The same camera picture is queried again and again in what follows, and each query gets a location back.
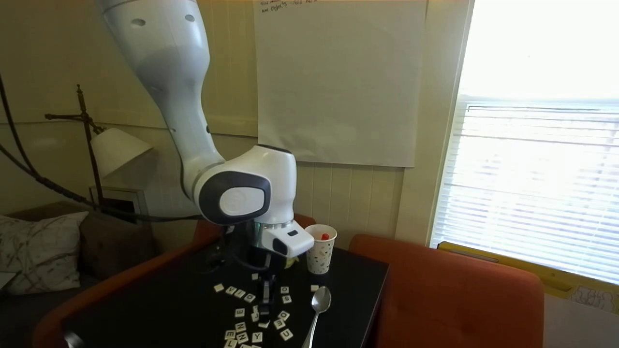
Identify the yellow wooden ledge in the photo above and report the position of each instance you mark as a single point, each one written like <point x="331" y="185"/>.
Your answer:
<point x="515" y="264"/>

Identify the small white frame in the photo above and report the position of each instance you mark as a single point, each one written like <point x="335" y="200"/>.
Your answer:
<point x="123" y="204"/>

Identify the white patterned pillow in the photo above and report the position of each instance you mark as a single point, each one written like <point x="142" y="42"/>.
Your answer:
<point x="39" y="252"/>

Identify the dotted paper cup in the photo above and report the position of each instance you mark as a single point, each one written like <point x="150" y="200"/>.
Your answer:
<point x="320" y="254"/>

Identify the brown cushion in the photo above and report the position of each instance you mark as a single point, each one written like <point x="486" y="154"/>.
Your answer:
<point x="119" y="245"/>

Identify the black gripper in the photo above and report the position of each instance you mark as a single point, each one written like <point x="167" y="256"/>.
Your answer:
<point x="262" y="264"/>

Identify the cream letter tile l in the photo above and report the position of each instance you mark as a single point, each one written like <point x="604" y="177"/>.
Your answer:
<point x="254" y="320"/>

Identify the large white paper sheet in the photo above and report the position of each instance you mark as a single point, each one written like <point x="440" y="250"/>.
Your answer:
<point x="335" y="84"/>

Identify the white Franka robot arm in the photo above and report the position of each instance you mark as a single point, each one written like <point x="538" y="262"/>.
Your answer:
<point x="167" y="78"/>

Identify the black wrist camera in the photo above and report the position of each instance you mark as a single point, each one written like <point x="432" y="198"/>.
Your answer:
<point x="233" y="239"/>

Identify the metal spoon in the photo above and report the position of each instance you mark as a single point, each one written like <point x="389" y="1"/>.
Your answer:
<point x="320" y="301"/>

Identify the orange fabric sofa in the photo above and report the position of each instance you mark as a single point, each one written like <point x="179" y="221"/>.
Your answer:
<point x="128" y="274"/>

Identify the white window blind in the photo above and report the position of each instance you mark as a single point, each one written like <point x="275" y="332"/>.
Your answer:
<point x="535" y="187"/>

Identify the lamp with white shade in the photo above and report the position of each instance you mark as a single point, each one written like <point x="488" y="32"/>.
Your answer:
<point x="119" y="148"/>

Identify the small red object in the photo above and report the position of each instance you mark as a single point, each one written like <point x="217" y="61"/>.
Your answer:
<point x="324" y="237"/>

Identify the black square side table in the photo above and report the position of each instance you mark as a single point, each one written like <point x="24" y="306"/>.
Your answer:
<point x="161" y="303"/>

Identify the small silver metal object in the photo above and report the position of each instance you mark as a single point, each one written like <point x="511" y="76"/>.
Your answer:
<point x="72" y="339"/>

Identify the orange fabric armchair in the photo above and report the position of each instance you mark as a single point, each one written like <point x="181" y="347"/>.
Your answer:
<point x="451" y="303"/>

